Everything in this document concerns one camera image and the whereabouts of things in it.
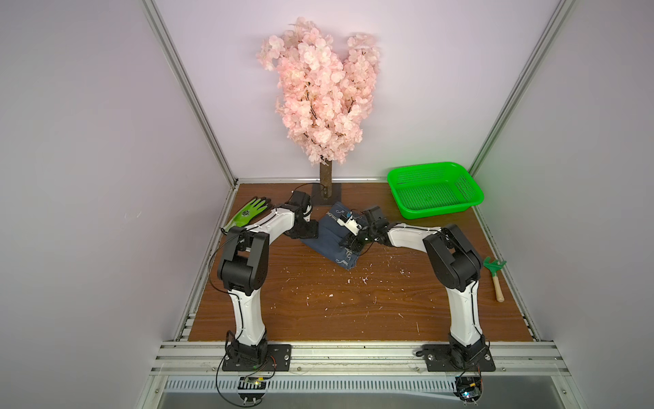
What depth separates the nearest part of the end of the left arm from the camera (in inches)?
29.8

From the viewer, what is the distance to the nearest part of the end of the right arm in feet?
2.57

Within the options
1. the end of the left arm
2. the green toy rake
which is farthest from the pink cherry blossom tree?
the green toy rake

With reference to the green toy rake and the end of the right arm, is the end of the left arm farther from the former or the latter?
the green toy rake
